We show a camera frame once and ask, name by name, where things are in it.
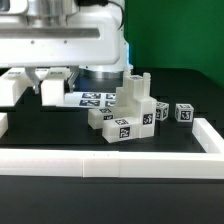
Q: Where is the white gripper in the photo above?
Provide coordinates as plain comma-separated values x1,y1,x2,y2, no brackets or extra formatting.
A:
0,0,126,95

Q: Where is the white chair back frame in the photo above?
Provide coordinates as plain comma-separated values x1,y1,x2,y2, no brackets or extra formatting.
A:
0,67,71,107

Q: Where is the white chair seat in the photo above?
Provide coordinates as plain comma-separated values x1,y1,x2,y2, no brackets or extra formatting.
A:
116,72,157,138

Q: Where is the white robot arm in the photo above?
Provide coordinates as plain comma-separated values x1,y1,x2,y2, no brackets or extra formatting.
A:
0,0,125,86

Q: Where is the white marker sheet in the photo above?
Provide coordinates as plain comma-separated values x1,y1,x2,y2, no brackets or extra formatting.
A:
57,92,116,108

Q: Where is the white U-shaped fence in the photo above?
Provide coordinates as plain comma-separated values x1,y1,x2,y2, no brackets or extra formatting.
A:
0,118,224,179

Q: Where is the white tagged cube left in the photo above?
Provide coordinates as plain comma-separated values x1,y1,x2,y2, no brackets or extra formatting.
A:
156,102,169,121

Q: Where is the white tagged cube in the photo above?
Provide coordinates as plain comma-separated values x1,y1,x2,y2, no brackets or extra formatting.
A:
175,103,194,122
156,102,169,121

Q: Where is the white tagged cube right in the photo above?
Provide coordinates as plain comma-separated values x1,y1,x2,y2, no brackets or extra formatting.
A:
175,103,194,122

